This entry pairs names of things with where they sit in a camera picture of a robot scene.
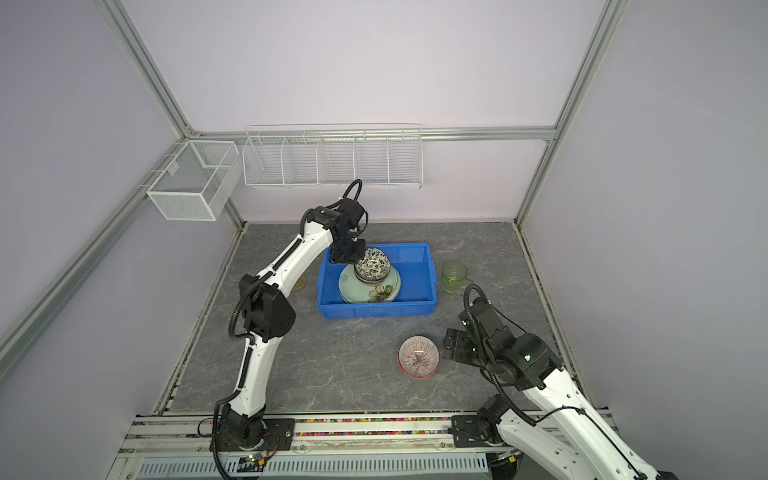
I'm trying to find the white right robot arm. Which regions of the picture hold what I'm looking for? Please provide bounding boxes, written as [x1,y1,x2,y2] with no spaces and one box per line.
[443,284,675,479]

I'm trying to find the red rimmed bottom bowl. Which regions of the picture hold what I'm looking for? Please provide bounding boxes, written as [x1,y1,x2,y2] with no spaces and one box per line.
[397,335,440,380]

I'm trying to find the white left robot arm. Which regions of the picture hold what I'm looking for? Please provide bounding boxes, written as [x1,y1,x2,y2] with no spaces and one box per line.
[211,179,368,459]

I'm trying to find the white wire rack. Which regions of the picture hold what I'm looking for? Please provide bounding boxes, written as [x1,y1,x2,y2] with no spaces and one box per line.
[242,123,424,189]

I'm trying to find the green glass cup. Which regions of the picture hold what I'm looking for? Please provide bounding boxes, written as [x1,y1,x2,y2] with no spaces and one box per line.
[441,260,469,294]

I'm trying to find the white mesh basket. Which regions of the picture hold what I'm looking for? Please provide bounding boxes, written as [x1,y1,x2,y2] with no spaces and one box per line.
[147,140,243,222]

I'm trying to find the amber glass cup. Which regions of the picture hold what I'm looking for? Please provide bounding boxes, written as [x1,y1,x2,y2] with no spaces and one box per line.
[292,273,306,292]

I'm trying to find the green flower plate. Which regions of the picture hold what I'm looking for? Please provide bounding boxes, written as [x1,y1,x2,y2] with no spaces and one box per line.
[338,265,402,304]

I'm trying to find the blue plastic bin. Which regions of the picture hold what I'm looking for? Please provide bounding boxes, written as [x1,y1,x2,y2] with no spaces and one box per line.
[316,242,437,319]

